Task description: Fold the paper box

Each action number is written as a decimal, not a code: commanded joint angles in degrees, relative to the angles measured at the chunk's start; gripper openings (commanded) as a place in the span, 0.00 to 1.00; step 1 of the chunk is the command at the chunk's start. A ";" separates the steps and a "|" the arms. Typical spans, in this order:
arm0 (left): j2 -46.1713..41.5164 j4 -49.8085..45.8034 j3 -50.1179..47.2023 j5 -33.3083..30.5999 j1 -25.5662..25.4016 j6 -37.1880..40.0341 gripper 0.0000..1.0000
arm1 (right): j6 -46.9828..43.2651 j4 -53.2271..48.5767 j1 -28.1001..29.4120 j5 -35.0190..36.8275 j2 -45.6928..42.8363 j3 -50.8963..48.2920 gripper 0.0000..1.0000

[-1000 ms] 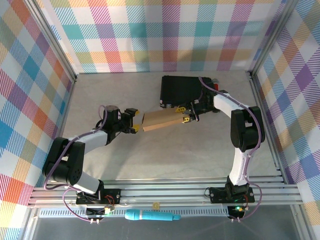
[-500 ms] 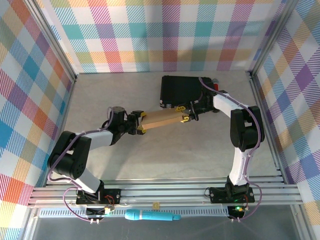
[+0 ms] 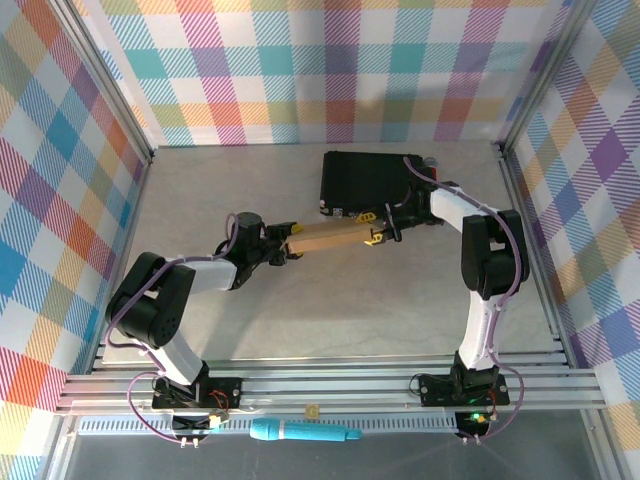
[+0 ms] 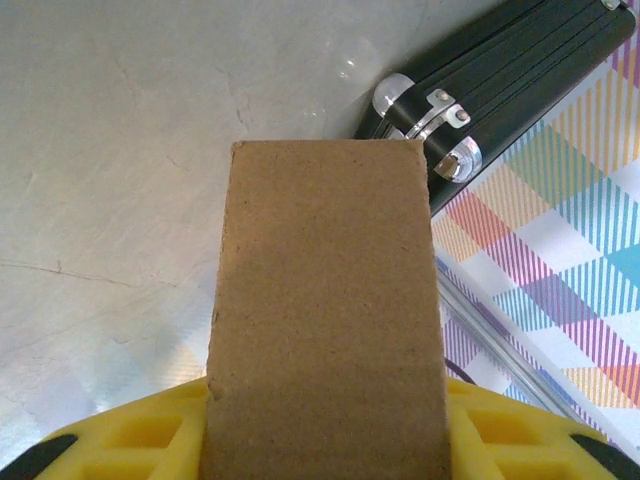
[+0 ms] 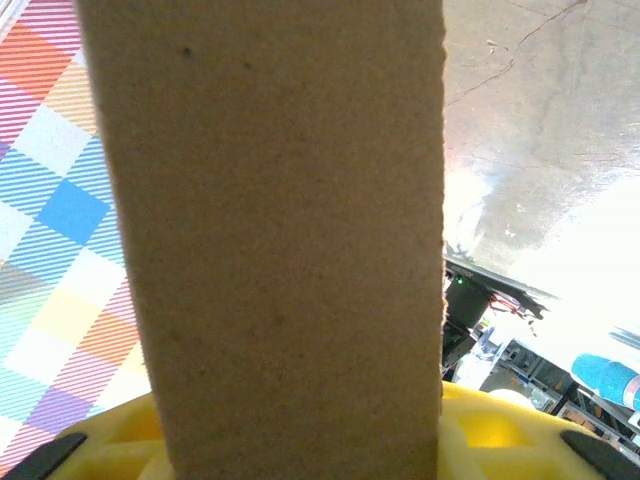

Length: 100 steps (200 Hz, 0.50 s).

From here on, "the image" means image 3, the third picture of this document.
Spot brown cardboard box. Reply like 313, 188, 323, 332
282, 219, 386, 259

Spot black ribbed carry case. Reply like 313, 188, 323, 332
318, 150, 426, 219

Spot blue marker pen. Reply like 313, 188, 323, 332
249, 417, 362, 444

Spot black controller board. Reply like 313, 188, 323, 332
454, 409, 494, 436
172, 412, 224, 434

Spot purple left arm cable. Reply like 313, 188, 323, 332
105, 212, 239, 445

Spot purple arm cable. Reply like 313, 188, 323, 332
105, 212, 239, 445
399, 155, 527, 445

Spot aluminium frame cross rails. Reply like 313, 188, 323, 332
54, 352, 609, 416

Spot aluminium side rail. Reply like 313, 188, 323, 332
497, 147, 574, 369

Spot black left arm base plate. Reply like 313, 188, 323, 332
152, 377, 244, 411

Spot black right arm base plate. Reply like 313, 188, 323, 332
417, 372, 511, 407

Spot white slotted cable duct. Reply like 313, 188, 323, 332
77, 417, 461, 436

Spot aluminium upright frame post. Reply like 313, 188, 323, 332
492, 0, 599, 156
47, 0, 156, 164

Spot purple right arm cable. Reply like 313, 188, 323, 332
399, 155, 527, 445

